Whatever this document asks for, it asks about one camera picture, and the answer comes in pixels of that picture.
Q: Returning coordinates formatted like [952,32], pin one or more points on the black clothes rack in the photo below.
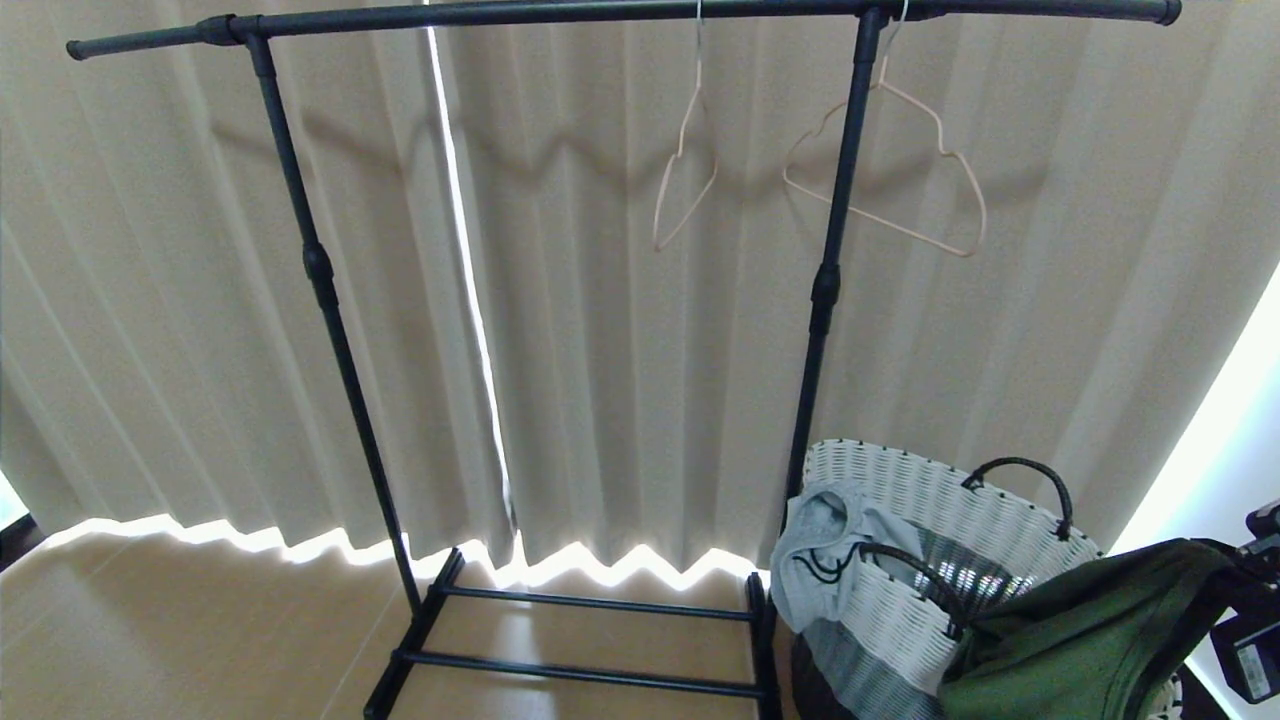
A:
[320,270]

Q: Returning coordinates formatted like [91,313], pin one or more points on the white laundry basket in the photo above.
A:
[900,620]

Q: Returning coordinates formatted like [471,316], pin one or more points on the pink clothes hanger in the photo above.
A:
[698,50]
[905,230]

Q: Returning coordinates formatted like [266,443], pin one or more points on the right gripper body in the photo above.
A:
[1250,650]

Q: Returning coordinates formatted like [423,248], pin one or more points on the pale grey shorts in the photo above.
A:
[815,560]

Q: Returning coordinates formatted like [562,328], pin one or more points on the green long-sleeved shirt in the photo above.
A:
[1080,630]

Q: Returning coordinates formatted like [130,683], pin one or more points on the beige curtain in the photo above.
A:
[600,350]

